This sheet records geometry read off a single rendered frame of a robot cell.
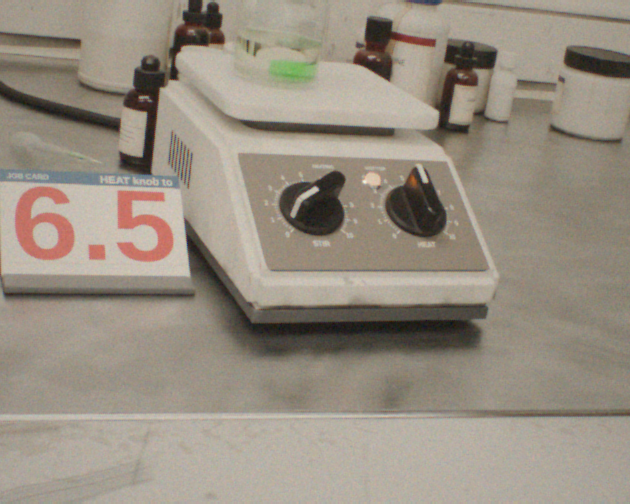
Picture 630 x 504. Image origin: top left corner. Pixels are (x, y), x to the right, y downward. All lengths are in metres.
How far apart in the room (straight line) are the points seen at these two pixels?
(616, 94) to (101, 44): 0.44
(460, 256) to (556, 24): 0.63
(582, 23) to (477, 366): 0.70
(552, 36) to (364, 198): 0.63
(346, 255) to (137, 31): 0.43
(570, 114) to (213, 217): 0.53
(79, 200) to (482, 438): 0.24
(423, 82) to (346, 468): 0.59
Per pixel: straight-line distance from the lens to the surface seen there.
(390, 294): 0.55
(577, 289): 0.67
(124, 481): 0.41
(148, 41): 0.94
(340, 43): 1.10
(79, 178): 0.59
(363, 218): 0.57
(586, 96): 1.05
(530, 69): 1.18
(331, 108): 0.59
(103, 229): 0.58
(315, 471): 0.43
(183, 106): 0.65
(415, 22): 0.97
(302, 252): 0.54
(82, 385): 0.47
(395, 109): 0.61
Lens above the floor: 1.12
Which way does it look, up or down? 19 degrees down
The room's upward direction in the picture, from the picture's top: 9 degrees clockwise
